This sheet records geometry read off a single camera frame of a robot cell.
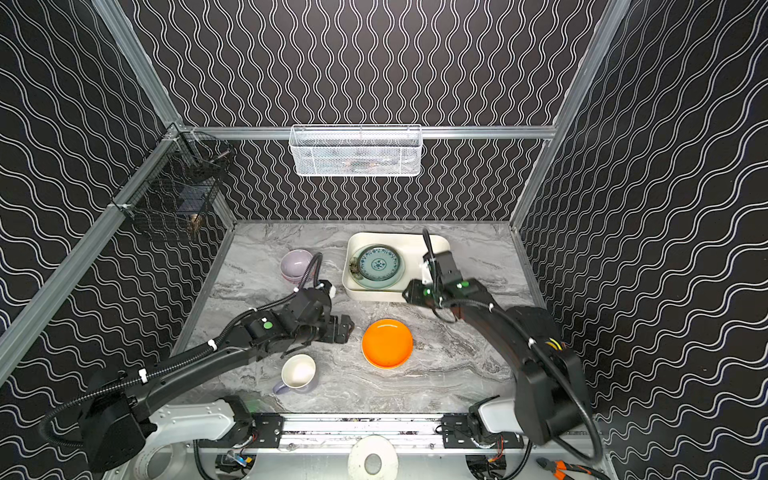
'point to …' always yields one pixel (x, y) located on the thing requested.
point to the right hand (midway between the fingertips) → (410, 294)
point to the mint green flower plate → (381, 284)
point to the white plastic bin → (411, 246)
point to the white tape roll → (373, 444)
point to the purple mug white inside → (297, 371)
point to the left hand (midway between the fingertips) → (343, 321)
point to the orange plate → (387, 343)
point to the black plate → (379, 262)
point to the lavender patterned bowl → (294, 264)
